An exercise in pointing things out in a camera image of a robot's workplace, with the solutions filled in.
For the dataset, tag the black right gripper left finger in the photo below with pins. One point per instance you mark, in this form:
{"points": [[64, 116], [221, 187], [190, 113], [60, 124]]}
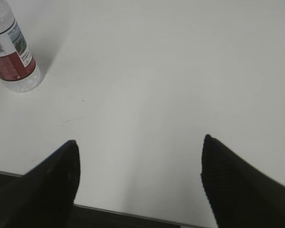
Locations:
{"points": [[43, 197]]}

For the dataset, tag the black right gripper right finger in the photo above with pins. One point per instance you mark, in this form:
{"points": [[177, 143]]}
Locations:
{"points": [[240, 196]]}

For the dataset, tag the clear water bottle red label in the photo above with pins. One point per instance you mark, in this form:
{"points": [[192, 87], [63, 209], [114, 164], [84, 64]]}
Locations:
{"points": [[18, 68]]}

